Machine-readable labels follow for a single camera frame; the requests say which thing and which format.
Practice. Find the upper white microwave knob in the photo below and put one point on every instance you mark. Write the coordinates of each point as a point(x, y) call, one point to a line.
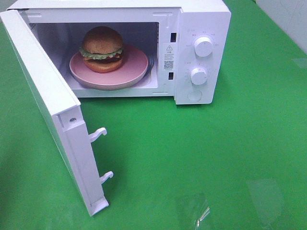
point(203, 46)

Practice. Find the burger with lettuce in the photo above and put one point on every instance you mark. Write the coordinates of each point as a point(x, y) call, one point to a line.
point(102, 49)

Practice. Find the glass microwave turntable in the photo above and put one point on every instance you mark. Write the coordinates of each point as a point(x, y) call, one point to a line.
point(151, 61)

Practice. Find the white microwave knob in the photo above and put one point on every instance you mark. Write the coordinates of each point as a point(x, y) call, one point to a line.
point(203, 46)
point(198, 76)

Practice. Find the pink round plate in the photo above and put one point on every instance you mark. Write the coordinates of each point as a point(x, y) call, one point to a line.
point(133, 68)

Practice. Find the white warning label sticker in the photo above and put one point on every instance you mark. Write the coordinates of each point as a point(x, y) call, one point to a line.
point(169, 56)

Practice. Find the white microwave oven body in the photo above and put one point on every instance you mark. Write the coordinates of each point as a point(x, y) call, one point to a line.
point(60, 26)

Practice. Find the lower white microwave knob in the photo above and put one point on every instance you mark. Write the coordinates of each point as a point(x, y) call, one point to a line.
point(198, 76)

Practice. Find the round white door button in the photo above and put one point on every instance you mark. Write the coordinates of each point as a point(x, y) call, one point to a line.
point(195, 95)

